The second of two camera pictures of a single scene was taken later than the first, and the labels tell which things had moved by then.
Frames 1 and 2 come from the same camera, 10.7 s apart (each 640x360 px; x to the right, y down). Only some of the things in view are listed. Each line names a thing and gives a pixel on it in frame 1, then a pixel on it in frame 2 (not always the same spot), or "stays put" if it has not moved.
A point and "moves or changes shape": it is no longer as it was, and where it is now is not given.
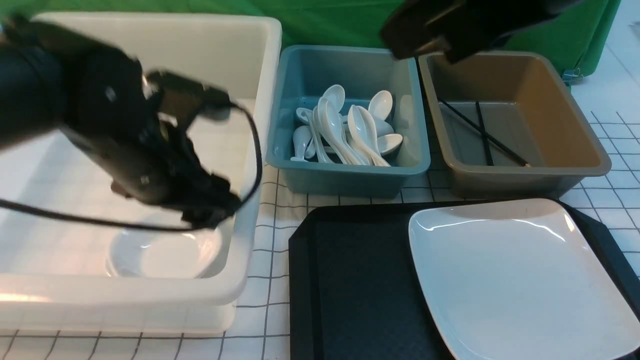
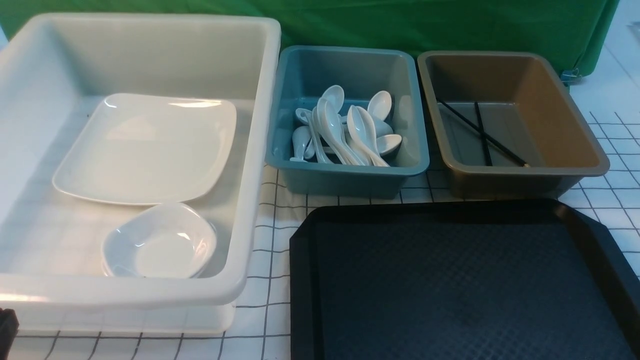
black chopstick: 483,132 stays put
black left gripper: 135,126 -> 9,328
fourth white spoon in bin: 331,125 stays put
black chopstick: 490,161 stays put
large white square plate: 521,280 moves or changes shape
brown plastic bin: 508,125 stays put
